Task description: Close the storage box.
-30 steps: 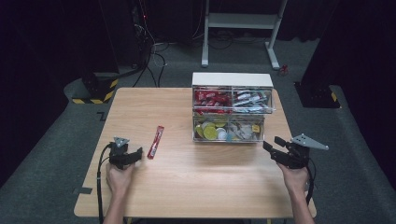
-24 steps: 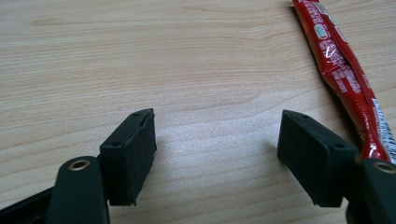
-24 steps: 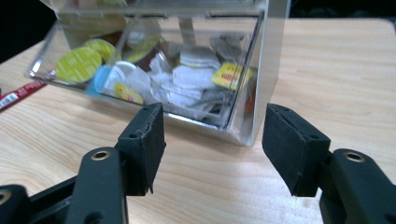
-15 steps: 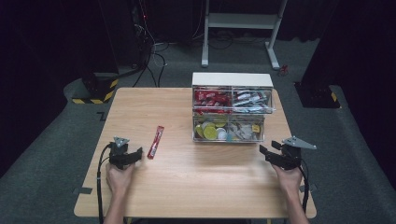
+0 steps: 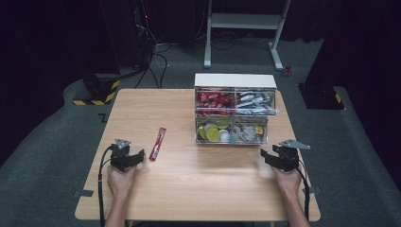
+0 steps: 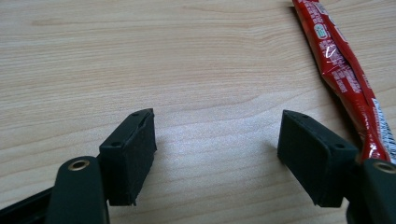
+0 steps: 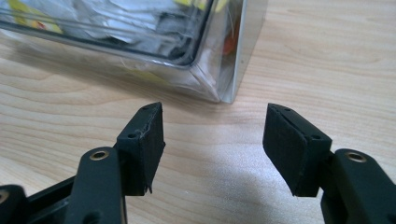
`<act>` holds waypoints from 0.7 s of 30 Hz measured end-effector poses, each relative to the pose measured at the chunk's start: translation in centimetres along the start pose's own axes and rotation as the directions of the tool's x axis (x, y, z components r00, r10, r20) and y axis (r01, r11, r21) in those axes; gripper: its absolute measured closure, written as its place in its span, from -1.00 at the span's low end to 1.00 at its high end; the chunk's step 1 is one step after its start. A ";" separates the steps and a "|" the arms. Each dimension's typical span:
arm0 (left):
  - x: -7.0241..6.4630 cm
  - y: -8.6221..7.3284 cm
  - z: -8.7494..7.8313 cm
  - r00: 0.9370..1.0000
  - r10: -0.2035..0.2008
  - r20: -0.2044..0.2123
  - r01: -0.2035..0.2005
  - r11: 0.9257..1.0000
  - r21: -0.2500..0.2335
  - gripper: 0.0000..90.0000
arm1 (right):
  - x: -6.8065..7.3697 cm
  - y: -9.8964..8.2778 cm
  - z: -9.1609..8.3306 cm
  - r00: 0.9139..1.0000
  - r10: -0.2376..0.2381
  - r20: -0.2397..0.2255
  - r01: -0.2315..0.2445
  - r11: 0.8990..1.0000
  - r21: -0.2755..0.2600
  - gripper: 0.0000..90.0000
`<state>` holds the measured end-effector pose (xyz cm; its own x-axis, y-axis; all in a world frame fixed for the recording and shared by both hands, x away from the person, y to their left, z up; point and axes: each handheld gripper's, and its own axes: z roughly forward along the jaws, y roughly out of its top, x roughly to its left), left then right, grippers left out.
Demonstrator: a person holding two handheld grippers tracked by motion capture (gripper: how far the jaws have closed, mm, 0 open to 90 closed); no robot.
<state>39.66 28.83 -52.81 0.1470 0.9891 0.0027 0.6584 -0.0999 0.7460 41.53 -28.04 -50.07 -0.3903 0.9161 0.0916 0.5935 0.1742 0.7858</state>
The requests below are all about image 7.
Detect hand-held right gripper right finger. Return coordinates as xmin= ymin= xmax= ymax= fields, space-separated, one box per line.
xmin=262 ymin=103 xmax=333 ymax=198

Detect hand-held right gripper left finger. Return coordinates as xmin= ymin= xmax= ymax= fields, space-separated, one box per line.
xmin=115 ymin=101 xmax=166 ymax=197

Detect clear plastic box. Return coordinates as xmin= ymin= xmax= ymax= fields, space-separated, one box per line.
xmin=0 ymin=0 xmax=269 ymax=105

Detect pile of tea bags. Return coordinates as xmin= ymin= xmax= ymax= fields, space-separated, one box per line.
xmin=0 ymin=0 xmax=242 ymax=64

